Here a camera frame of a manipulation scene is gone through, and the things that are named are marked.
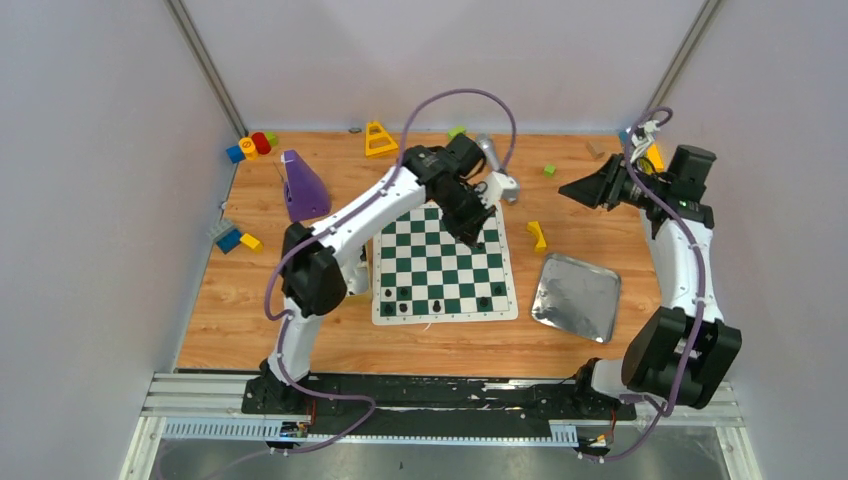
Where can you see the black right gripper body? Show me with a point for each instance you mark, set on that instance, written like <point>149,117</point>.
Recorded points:
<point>613,187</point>

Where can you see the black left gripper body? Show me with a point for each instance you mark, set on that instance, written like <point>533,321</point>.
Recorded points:
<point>463,216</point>

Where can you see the green white chess board mat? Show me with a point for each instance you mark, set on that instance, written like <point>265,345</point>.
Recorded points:
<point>417,252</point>

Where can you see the silver tin lid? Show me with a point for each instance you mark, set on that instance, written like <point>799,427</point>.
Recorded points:
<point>577,297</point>

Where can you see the gold tin box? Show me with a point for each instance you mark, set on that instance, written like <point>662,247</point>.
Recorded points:
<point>356,273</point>

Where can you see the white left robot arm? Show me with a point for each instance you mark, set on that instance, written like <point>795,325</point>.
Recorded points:
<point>308,282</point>

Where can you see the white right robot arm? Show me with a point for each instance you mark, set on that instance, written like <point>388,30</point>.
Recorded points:
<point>685,349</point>

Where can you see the brown wooden block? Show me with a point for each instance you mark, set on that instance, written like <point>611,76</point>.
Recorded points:
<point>595,150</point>

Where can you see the yellow red blue brick stack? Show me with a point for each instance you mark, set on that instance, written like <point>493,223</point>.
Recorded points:
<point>652,155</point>

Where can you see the grey microphone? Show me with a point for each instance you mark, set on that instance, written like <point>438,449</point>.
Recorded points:
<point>486,144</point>

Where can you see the green block far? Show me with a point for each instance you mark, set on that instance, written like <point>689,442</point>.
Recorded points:
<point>455,131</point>

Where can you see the yellow arch block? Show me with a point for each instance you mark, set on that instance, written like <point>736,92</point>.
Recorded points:
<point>540,242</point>

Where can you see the yellow triangle block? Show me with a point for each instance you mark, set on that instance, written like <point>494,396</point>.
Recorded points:
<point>379,143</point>

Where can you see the purple metronome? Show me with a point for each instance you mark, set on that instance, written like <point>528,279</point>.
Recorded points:
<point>305,194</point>

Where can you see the red cylinder block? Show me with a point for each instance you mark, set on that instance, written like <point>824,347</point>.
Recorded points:
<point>261,142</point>

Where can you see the yellow cube near left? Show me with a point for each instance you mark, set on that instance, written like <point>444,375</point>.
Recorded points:
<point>251,242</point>

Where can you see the yellow cylinder block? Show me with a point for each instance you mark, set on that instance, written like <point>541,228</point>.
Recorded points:
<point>248,148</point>

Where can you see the blue cube block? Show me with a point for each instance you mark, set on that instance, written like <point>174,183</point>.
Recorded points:
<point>235,154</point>

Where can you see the blue brick near left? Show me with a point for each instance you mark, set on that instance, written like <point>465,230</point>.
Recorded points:
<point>228,241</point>

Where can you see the grey brick near left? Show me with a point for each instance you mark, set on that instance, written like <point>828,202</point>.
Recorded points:
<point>221,229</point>

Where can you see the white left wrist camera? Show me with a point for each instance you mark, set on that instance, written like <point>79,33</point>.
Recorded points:
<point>497,186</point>

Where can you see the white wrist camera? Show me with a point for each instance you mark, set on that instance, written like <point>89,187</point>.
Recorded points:
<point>642,137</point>
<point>497,186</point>

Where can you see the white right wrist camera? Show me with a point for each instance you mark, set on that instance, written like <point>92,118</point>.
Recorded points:
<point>642,137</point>

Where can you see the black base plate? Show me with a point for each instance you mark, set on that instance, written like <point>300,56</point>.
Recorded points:
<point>405,405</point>

